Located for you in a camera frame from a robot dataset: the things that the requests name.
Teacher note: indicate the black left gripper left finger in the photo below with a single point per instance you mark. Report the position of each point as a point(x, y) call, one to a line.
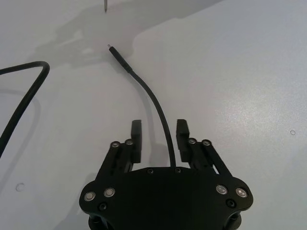
point(136, 143)

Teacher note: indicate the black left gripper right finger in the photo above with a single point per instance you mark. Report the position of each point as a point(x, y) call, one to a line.
point(182, 143)

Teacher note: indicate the thin grey post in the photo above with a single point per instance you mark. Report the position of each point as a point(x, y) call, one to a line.
point(105, 6)

